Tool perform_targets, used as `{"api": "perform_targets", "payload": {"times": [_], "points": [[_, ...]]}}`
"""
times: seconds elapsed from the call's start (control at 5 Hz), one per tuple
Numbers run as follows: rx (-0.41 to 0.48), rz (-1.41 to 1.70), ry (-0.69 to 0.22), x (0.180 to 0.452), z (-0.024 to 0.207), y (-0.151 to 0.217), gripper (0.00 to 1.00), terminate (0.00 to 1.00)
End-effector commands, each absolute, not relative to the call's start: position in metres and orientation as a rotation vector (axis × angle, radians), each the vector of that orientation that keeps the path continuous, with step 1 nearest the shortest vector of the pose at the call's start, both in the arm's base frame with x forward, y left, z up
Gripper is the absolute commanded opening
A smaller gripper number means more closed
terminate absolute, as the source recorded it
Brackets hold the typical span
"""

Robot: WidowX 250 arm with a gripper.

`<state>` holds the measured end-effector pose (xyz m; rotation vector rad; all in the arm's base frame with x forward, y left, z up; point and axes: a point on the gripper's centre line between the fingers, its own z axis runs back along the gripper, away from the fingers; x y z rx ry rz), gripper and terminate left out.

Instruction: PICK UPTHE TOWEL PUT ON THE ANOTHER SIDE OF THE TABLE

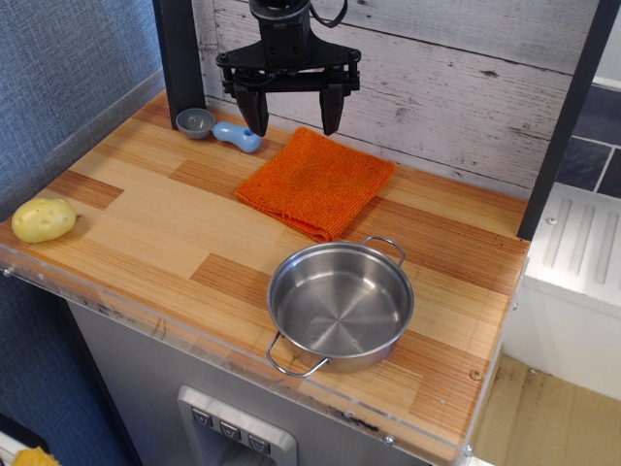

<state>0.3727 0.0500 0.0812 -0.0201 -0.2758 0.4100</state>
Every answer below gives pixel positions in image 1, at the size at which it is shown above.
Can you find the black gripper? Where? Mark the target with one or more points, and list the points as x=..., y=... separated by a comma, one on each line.
x=289, y=57

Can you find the orange knitted cloth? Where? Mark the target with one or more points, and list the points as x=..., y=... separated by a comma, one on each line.
x=315, y=185

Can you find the grey and blue scoop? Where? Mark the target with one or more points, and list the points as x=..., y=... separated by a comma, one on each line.
x=198, y=124

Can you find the stainless steel pot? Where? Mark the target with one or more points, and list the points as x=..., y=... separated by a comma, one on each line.
x=340, y=306

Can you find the yellow toy potato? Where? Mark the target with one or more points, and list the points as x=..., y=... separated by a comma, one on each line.
x=43, y=219

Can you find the grey dispenser panel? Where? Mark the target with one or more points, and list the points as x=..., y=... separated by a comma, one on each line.
x=220, y=434

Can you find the white ribbed cabinet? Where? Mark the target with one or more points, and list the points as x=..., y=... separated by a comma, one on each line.
x=565, y=319

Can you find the yellow object bottom left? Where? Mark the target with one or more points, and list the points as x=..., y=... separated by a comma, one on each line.
x=34, y=457

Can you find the left dark frame post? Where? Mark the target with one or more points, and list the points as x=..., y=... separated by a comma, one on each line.
x=180, y=58

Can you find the dark frame post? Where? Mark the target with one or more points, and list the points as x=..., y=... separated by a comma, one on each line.
x=180, y=58
x=585, y=71

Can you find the right dark frame post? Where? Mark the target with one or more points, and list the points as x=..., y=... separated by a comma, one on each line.
x=585, y=71

